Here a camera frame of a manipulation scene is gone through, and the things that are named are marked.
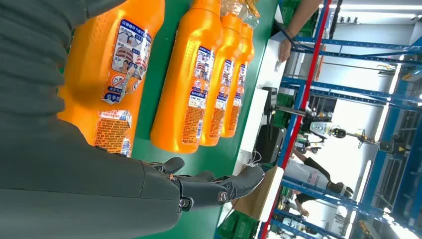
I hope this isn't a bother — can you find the person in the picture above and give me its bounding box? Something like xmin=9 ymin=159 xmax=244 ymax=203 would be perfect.
xmin=290 ymin=148 xmax=355 ymax=219
xmin=278 ymin=0 xmax=325 ymax=63

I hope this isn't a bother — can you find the white humanoid robot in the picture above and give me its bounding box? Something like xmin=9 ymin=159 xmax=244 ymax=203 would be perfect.
xmin=302 ymin=112 xmax=377 ymax=152

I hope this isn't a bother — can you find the white table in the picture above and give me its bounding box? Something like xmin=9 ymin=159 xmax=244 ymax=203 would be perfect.
xmin=232 ymin=41 xmax=288 ymax=175

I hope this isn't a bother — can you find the blue shelving rack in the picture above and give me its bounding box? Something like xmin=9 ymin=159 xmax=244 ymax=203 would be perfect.
xmin=270 ymin=0 xmax=422 ymax=239

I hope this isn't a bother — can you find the red pole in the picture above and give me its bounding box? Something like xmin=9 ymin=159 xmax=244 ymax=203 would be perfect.
xmin=260 ymin=0 xmax=332 ymax=239

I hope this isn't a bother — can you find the open cardboard box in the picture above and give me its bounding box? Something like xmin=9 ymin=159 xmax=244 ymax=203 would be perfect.
xmin=232 ymin=166 xmax=284 ymax=222

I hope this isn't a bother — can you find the green crate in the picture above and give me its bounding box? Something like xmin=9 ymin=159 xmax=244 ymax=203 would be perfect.
xmin=217 ymin=211 xmax=259 ymax=239

